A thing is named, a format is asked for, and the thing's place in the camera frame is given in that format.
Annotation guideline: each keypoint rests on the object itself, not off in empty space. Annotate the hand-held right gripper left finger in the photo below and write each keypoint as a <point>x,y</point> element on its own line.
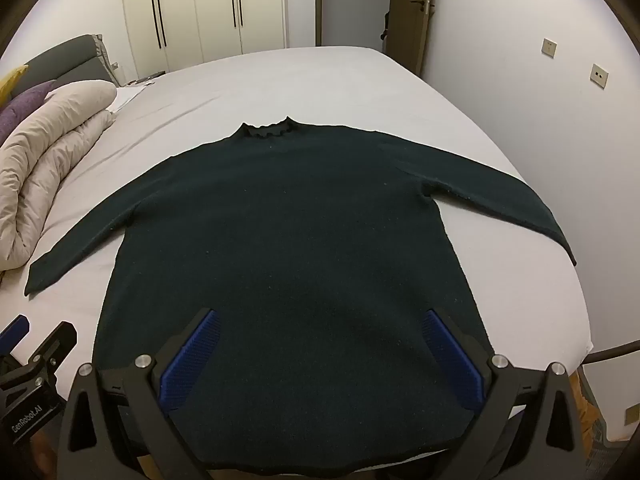
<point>190,360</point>

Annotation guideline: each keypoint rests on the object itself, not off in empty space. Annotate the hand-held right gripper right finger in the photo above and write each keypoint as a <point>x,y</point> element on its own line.
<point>452,360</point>

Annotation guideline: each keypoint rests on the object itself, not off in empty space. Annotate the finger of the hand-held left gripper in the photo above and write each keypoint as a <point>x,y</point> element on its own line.
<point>52,345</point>
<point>14,334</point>

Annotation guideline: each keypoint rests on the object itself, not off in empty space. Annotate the dark green sweater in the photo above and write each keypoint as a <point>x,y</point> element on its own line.
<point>280,240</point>

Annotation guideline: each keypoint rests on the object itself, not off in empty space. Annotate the beige duvet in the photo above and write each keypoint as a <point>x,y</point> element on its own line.
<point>55,145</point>

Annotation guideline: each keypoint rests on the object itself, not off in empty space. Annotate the purple pillow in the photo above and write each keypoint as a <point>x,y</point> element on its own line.
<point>22,102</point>

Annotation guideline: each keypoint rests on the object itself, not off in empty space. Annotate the yellow pillow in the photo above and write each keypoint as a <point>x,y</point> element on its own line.
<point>11,80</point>

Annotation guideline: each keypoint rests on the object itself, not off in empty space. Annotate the white papers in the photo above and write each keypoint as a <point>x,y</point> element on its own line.
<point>127,95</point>

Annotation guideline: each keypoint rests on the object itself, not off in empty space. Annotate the grey headboard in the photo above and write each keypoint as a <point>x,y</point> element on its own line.
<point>65,60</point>

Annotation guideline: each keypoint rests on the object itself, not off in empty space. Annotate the white bed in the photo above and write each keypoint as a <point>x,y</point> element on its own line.
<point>350,90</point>

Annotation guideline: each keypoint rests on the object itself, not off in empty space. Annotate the brown door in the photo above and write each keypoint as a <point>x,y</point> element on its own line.
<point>407,25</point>

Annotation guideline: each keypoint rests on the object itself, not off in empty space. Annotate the cream wardrobe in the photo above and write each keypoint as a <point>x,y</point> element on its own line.
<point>200,5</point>

